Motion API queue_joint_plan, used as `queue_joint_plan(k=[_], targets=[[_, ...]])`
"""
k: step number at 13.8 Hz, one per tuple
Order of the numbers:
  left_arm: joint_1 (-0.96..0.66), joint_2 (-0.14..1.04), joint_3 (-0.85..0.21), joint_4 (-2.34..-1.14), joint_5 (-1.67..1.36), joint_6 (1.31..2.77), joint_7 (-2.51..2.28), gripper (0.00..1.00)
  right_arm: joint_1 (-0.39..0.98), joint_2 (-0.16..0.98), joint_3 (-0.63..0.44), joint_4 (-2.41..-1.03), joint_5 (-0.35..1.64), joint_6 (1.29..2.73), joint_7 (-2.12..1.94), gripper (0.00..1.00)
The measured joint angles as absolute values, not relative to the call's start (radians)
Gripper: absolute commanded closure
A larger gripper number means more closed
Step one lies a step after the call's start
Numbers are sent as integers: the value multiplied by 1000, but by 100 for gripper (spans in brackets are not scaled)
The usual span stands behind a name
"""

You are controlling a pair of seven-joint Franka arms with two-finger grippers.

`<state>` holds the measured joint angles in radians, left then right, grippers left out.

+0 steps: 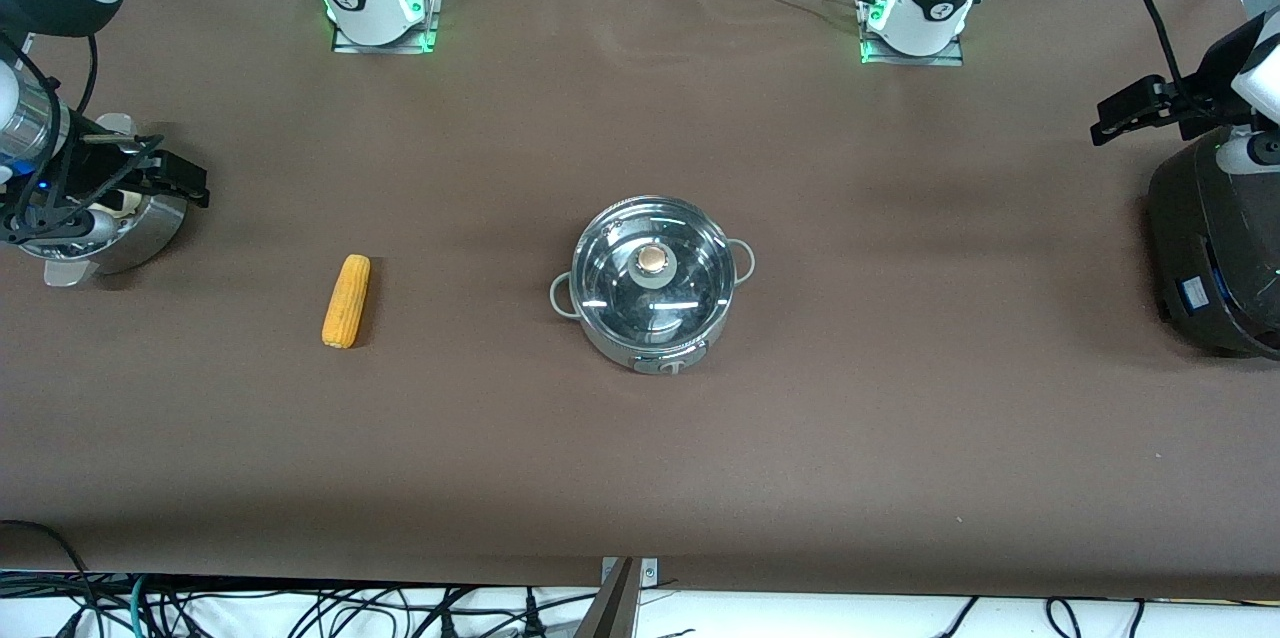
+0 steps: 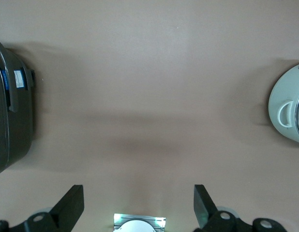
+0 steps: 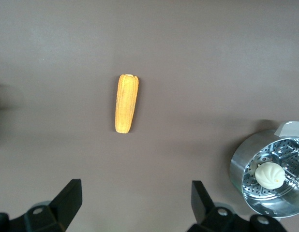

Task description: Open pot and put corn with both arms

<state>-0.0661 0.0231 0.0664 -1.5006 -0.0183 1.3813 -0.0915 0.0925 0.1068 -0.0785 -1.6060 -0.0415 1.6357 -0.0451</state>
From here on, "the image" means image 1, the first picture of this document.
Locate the small metal table bracket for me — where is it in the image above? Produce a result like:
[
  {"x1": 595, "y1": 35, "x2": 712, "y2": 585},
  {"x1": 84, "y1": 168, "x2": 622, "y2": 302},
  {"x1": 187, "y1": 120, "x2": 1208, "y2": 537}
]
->
[{"x1": 600, "y1": 557, "x2": 660, "y2": 587}]

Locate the glass lid with gold knob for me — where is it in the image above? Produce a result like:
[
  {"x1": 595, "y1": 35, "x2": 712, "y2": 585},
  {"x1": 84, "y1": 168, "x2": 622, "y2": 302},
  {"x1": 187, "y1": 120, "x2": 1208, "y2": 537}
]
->
[{"x1": 574, "y1": 198, "x2": 736, "y2": 339}]

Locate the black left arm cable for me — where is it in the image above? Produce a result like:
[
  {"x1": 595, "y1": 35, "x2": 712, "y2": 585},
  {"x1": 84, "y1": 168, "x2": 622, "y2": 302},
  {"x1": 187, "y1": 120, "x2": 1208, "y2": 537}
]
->
[{"x1": 1127, "y1": 0, "x2": 1197, "y2": 95}]

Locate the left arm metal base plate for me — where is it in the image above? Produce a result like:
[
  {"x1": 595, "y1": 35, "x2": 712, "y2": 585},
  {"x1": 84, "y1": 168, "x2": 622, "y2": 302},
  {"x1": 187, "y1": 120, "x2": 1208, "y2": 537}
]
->
[{"x1": 858, "y1": 0, "x2": 967, "y2": 68}]

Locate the dark wedge-shaped pole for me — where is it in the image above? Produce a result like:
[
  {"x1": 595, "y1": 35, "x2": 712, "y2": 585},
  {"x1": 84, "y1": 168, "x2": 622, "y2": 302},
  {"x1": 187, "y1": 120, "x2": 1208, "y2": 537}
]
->
[{"x1": 574, "y1": 558, "x2": 641, "y2": 638}]

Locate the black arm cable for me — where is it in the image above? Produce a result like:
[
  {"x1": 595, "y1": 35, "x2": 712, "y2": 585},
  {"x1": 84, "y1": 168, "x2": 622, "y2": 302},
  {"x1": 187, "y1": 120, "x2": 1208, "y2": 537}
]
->
[
  {"x1": 0, "y1": 33, "x2": 163, "y2": 244},
  {"x1": 1127, "y1": 0, "x2": 1197, "y2": 95}
]

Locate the black looping floor cable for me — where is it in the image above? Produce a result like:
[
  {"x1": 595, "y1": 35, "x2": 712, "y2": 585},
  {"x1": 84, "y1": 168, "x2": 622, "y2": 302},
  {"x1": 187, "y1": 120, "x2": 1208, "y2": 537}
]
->
[{"x1": 0, "y1": 518, "x2": 96, "y2": 638}]

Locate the steel pot with grey handles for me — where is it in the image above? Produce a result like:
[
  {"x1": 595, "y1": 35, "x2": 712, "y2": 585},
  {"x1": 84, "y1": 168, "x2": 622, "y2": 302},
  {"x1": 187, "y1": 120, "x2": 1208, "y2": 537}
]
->
[{"x1": 549, "y1": 196, "x2": 757, "y2": 377}]

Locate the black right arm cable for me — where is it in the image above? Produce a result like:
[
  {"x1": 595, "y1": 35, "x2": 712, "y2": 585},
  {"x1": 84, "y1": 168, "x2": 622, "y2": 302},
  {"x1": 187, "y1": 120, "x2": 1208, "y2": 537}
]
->
[{"x1": 0, "y1": 33, "x2": 163, "y2": 244}]

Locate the steel steamer pot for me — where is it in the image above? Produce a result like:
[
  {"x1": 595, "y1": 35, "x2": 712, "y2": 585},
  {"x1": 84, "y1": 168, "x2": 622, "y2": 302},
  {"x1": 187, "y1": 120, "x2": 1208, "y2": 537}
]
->
[{"x1": 40, "y1": 113, "x2": 191, "y2": 289}]

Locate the brown table cover sheet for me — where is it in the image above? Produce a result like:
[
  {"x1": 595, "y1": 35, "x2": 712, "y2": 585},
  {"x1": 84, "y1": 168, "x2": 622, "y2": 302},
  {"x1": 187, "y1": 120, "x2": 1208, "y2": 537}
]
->
[{"x1": 0, "y1": 0, "x2": 1280, "y2": 601}]

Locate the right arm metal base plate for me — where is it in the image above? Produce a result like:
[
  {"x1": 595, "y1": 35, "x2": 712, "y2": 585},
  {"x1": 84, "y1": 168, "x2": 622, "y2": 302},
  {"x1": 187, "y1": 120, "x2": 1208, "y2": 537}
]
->
[{"x1": 330, "y1": 0, "x2": 443, "y2": 55}]

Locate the black rice cooker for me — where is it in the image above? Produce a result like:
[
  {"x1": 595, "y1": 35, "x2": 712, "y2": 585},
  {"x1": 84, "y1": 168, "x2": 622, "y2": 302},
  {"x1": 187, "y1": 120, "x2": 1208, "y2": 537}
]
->
[{"x1": 1146, "y1": 123, "x2": 1280, "y2": 361}]

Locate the yellow corn cob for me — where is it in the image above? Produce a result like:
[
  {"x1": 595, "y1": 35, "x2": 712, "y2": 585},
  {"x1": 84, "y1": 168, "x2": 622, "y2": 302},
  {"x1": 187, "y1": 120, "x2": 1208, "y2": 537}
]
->
[{"x1": 321, "y1": 254, "x2": 372, "y2": 350}]

